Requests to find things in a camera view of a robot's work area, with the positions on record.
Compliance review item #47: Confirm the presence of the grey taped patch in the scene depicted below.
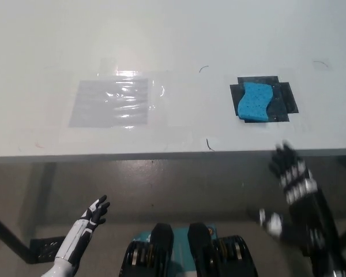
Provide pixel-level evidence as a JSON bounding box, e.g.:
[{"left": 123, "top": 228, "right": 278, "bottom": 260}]
[{"left": 68, "top": 78, "right": 149, "bottom": 128}]

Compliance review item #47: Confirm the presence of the black and teal robot torso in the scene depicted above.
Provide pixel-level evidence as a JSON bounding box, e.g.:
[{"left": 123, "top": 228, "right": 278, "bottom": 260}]
[{"left": 118, "top": 222, "right": 259, "bottom": 277}]

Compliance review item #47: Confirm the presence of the blue wavy sponge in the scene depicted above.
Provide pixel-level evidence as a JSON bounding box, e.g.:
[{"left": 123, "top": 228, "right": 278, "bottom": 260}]
[{"left": 236, "top": 82, "right": 274, "bottom": 123}]

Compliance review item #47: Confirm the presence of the white and black left hand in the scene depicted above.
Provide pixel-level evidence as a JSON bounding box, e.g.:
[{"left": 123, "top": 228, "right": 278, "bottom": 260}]
[{"left": 54, "top": 194, "right": 111, "bottom": 265}]

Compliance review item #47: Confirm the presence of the black right hand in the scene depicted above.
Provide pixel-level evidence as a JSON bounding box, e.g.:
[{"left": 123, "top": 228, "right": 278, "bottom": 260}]
[{"left": 258, "top": 140, "right": 346, "bottom": 274}]

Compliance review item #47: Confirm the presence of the black tape marked spot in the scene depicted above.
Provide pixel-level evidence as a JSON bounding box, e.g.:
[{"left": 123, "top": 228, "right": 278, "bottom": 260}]
[{"left": 229, "top": 75, "right": 300, "bottom": 125}]

